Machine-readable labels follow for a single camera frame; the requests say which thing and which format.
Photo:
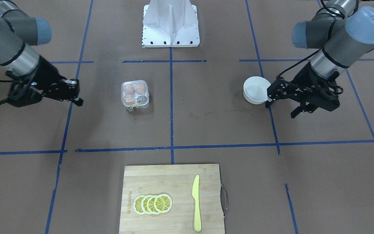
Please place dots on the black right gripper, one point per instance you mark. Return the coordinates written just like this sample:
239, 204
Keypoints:
45, 74

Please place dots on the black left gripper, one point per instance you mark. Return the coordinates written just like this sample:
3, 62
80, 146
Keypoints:
305, 77

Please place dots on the white paper bowl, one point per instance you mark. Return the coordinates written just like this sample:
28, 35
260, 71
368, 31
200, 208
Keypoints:
255, 90

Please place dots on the clear plastic egg box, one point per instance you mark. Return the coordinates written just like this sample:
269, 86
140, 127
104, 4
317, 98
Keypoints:
135, 95

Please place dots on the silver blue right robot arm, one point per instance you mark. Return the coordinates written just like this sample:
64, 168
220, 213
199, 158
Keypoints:
31, 76

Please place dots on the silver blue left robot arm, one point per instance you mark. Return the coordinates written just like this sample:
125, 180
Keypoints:
341, 32

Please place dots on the lemon slice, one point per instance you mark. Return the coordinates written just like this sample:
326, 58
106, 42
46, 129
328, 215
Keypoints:
144, 204
138, 205
163, 203
151, 205

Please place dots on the yellow plastic knife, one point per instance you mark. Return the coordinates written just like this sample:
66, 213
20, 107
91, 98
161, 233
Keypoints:
197, 224

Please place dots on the wooden cutting board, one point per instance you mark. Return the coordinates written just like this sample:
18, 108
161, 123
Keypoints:
177, 181

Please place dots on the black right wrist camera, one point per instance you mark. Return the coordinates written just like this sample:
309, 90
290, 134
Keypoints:
21, 94

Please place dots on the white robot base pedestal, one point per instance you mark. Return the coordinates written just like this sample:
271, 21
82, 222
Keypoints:
170, 23

